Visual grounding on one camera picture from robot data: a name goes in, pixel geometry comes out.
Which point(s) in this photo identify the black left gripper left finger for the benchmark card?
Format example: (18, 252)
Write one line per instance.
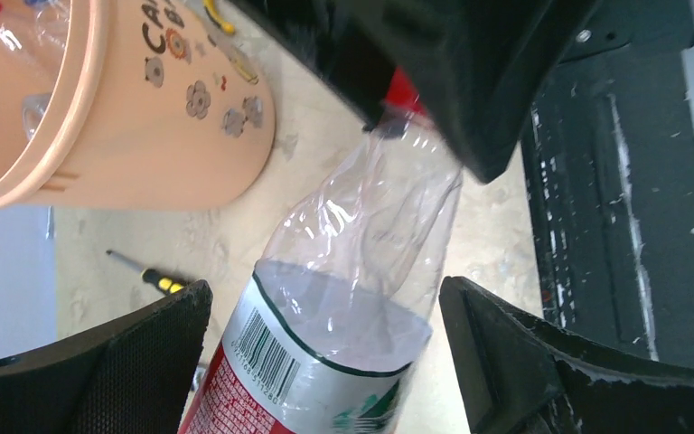
(128, 375)

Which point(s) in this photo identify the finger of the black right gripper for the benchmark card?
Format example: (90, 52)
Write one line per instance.
(478, 65)
(322, 36)

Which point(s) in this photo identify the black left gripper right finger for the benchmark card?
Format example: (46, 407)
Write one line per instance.
(518, 373)

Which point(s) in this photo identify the red label bottle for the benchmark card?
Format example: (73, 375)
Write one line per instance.
(35, 34)
(327, 332)

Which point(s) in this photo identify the orange plastic bin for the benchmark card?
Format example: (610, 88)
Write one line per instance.
(145, 113)

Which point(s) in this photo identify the yellow black screwdriver right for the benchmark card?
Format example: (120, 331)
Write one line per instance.
(163, 283)

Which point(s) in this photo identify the yellow handled pliers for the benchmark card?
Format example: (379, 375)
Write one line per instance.
(220, 32)

